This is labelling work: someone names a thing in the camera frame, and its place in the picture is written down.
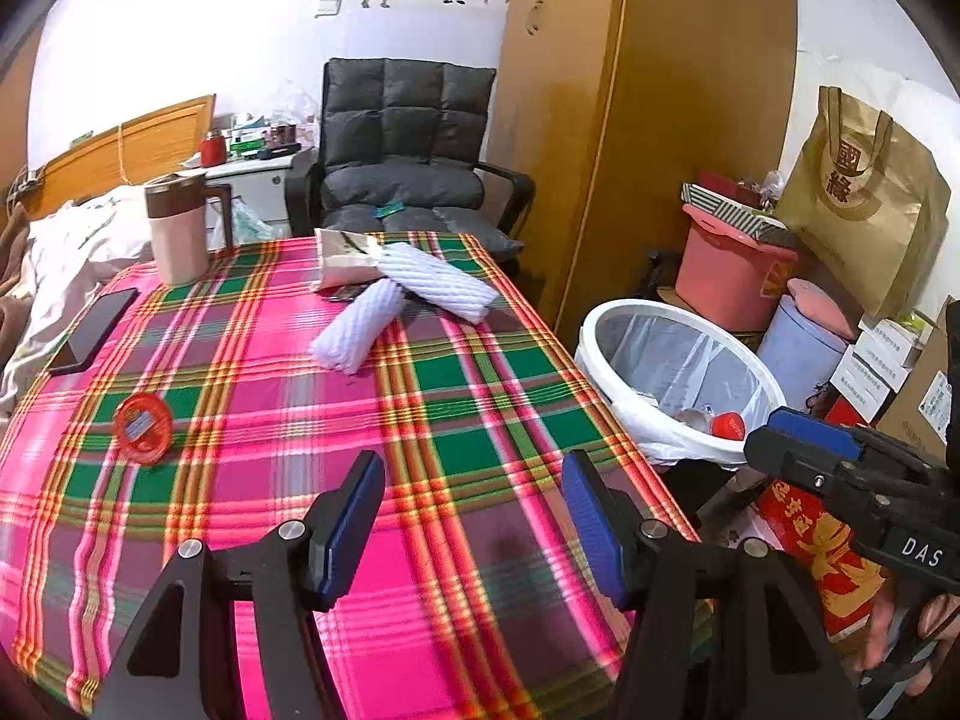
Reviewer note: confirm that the pink lid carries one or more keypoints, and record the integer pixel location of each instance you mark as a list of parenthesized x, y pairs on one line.
[(821, 307)]

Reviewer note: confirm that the brown blanket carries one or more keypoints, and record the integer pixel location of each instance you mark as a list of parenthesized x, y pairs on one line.
[(11, 247)]

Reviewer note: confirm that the person's right hand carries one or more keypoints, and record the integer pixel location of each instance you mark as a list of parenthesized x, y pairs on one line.
[(881, 630)]

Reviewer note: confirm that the black smartphone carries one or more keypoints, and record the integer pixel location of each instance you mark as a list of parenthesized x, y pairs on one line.
[(94, 330)]

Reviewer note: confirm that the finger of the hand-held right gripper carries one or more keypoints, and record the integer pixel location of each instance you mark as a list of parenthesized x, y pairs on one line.
[(814, 426), (817, 476)]

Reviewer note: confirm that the gold paper shopping bag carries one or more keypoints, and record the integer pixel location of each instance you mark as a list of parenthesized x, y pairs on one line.
[(862, 202)]

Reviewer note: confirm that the brown cardboard box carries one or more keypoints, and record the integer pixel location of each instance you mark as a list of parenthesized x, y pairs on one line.
[(915, 390)]

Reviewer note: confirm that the red cup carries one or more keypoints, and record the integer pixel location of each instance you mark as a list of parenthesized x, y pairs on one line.
[(212, 151)]

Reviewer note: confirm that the red round lid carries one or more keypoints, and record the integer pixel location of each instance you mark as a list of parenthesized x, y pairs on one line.
[(142, 426)]

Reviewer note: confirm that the pale blue bucket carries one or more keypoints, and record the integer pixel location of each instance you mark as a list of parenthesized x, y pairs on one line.
[(795, 352)]

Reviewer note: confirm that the striped paper box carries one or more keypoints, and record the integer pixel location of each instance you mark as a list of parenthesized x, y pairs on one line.
[(720, 204)]

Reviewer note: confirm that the red plastic cap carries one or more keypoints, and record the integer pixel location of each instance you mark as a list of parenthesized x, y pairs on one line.
[(726, 427)]

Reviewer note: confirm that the pink green plaid tablecloth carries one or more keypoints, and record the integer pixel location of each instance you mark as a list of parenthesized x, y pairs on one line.
[(450, 427)]

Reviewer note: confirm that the teal card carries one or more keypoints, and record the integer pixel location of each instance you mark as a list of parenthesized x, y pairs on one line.
[(390, 210)]

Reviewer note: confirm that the clear plastic cup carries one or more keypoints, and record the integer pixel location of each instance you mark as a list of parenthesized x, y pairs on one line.
[(694, 420)]

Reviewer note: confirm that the white bedding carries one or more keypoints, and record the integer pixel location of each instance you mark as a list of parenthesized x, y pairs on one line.
[(60, 255)]

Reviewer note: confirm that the red gold gift box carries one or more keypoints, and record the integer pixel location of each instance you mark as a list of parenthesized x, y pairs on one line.
[(817, 540)]

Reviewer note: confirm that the white foam net sleeve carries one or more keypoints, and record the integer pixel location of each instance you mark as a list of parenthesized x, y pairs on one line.
[(442, 281), (356, 330)]

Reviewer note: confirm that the clear plastic bag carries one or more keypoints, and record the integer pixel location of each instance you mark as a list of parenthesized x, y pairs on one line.
[(247, 225)]

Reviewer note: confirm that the white rimmed trash bin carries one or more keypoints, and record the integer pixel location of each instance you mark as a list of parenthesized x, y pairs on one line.
[(675, 360)]

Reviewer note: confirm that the white wall socket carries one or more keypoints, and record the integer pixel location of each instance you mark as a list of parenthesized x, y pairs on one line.
[(328, 7)]

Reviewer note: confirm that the white printed box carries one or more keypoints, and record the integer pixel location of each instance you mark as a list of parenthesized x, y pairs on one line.
[(892, 337), (862, 382)]

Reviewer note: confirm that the green white box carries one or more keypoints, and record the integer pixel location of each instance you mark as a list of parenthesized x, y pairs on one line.
[(247, 146)]

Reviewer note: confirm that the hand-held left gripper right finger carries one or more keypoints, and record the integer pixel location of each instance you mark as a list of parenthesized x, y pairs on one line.
[(596, 532)]

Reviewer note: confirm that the dark grey padded chair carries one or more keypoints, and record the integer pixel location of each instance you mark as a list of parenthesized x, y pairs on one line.
[(409, 105)]

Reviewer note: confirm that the wooden bed headboard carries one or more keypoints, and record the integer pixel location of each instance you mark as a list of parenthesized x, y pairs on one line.
[(150, 139)]

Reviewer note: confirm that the dark jar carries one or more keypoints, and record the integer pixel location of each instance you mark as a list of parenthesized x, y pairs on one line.
[(283, 135)]

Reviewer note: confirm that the tall wooden wardrobe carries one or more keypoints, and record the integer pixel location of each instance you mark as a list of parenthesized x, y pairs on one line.
[(675, 90)]

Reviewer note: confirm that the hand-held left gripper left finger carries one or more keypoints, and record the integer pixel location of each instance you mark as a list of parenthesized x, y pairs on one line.
[(341, 532)]

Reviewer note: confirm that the pink jug with brown lid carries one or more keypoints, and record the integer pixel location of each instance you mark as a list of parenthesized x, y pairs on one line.
[(176, 240)]

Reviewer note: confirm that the white nightstand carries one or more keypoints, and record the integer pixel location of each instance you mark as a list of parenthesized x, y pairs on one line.
[(255, 180)]

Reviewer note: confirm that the pink plastic bucket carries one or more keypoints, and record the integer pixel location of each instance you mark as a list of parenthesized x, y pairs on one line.
[(720, 277)]

